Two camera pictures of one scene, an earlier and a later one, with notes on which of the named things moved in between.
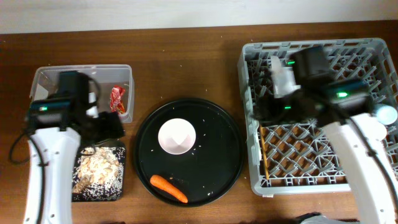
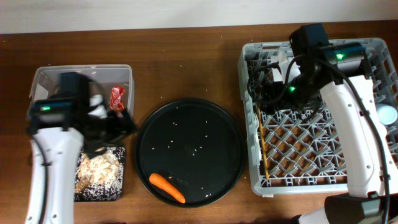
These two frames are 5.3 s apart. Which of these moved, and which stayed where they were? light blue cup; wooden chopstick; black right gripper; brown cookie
Moved: black right gripper
Stayed: light blue cup; wooden chopstick; brown cookie
